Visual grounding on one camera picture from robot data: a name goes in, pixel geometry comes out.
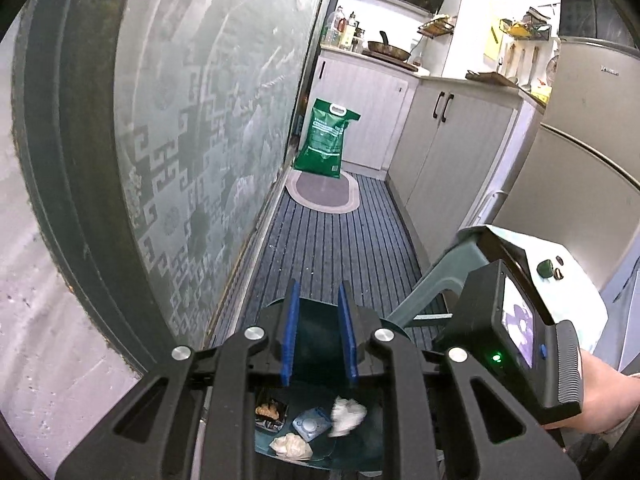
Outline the black packet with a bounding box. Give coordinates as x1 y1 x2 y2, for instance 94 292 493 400
254 400 290 435

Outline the white stove cabinet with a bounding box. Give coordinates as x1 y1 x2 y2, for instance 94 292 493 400
312 45 421 173

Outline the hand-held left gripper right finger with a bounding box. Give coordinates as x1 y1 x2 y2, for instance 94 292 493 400
339 280 581 480

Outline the white cabinet with black handles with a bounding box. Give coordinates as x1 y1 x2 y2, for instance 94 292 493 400
387 77 546 266

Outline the green rice bag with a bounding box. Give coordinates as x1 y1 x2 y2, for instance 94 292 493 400
292 97 362 181

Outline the wooden cutting board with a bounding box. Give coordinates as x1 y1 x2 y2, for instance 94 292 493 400
465 71 521 87

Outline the person's right hand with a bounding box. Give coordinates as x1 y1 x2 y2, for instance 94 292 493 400
542 352 640 436

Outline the striped floor mat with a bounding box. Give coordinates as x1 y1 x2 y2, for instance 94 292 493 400
210 170 451 356

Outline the frying pan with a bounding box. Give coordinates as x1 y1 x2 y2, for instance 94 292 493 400
367 31 413 61

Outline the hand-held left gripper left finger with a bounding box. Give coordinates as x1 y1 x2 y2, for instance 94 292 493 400
55 280 301 480

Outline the yellow oil bottle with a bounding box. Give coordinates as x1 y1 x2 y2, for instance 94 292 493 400
341 12 359 51

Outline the teal trash bin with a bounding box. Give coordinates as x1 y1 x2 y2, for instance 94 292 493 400
252 297 441 473

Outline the brown fruit peel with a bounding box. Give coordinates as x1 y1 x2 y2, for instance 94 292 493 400
255 399 285 420

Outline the wire wall rack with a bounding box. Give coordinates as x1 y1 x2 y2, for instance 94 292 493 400
500 7 553 41

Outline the white tissue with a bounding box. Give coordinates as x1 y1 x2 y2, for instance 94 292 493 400
330 396 368 437

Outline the blue white tissue pack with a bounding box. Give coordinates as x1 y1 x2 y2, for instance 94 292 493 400
291 407 333 442

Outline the oval grey rug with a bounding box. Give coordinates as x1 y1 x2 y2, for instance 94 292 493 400
285 170 360 214

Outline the wall spice rack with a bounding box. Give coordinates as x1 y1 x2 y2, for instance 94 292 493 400
417 15 457 38

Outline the microwave oven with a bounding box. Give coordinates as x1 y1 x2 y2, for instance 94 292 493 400
557 0 640 51

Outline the patterned glass sliding door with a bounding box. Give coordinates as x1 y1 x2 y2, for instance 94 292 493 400
10 0 346 376

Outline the white paper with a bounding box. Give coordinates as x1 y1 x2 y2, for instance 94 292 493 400
269 434 314 461

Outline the beige fridge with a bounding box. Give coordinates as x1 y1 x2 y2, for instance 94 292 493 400
482 35 640 306

